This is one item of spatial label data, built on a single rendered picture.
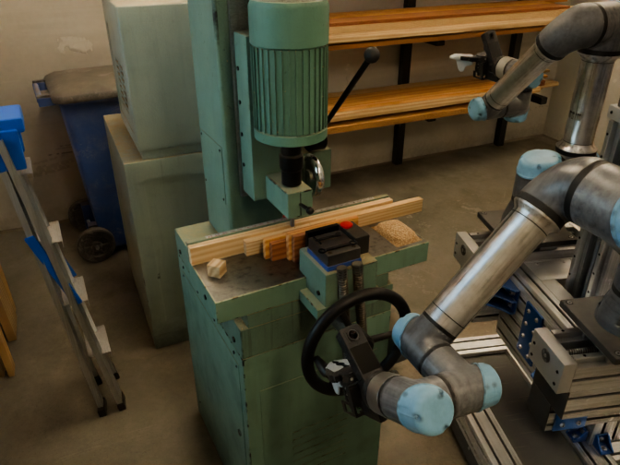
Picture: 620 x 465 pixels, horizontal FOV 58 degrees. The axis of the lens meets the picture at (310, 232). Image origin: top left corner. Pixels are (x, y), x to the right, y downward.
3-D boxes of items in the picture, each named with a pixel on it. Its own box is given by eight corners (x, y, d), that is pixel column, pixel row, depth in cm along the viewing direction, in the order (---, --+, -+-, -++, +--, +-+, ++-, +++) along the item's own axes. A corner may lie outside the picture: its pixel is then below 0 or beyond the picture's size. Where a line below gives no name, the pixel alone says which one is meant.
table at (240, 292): (230, 350, 121) (228, 327, 118) (188, 280, 145) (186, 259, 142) (450, 278, 145) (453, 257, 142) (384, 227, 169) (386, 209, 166)
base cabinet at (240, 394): (255, 539, 171) (240, 362, 136) (196, 411, 216) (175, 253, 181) (377, 480, 189) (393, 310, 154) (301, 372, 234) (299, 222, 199)
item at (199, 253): (191, 266, 139) (189, 248, 137) (189, 262, 141) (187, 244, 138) (391, 215, 163) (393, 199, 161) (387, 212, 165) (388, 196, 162)
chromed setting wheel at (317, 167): (316, 204, 156) (317, 162, 150) (297, 187, 166) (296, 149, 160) (327, 202, 157) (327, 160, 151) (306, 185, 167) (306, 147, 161)
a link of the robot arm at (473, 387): (468, 339, 100) (417, 351, 95) (512, 380, 91) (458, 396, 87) (459, 373, 103) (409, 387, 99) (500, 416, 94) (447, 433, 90)
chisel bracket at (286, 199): (288, 225, 140) (287, 194, 136) (266, 203, 151) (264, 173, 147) (314, 219, 143) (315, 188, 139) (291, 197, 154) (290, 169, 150)
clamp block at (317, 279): (323, 308, 129) (324, 276, 124) (297, 280, 139) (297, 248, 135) (377, 292, 135) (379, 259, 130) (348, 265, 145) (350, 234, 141)
